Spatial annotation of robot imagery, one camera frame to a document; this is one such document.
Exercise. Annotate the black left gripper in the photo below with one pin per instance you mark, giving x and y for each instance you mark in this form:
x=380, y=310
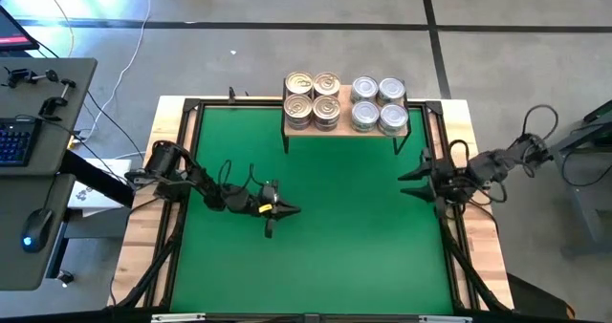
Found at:
x=268, y=203

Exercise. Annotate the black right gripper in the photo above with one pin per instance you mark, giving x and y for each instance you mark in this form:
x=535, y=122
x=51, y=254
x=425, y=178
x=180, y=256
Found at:
x=447, y=182

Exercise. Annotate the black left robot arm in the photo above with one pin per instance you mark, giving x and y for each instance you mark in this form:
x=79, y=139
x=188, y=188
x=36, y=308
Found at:
x=201, y=179

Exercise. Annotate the wooden shelf with black legs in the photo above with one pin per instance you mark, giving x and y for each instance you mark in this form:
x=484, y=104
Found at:
x=344, y=131

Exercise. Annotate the green table mat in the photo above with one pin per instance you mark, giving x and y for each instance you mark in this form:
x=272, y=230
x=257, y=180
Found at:
x=325, y=237

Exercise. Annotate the small black clip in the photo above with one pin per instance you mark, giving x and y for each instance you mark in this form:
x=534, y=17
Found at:
x=232, y=94

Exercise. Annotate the dark metal stand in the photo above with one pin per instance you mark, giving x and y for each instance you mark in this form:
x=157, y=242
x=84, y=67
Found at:
x=569, y=144

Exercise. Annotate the black floor base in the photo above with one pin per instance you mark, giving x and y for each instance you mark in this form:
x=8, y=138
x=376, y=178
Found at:
x=535, y=296

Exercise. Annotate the black support beam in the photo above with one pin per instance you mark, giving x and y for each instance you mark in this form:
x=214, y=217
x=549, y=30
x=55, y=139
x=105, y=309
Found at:
x=100, y=182

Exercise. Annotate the grey desk base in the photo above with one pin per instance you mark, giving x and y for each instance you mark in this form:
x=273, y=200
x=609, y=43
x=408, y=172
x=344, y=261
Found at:
x=95, y=227

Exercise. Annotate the white cardboard box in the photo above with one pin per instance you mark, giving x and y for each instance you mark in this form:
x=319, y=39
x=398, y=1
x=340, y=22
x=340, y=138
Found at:
x=93, y=196

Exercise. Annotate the black computer mouse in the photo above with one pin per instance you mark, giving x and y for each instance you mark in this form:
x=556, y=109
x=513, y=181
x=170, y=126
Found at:
x=37, y=227

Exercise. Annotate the dark grey desk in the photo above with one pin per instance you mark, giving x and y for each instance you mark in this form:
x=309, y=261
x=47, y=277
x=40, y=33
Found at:
x=48, y=117

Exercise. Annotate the black screw clamp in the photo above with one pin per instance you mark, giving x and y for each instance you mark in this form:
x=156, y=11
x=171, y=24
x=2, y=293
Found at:
x=16, y=77
x=48, y=107

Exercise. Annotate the backlit black keyboard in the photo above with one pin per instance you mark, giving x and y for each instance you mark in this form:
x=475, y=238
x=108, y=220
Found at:
x=16, y=141

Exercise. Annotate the black computer monitor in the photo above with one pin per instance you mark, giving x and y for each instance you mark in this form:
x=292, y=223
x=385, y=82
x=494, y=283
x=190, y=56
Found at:
x=12, y=27

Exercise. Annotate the black metal table frame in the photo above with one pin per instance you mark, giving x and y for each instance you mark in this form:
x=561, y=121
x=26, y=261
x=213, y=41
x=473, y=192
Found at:
x=225, y=102

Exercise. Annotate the silver metal bracket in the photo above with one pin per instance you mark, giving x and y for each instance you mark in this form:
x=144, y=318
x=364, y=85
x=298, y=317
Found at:
x=178, y=317
x=444, y=319

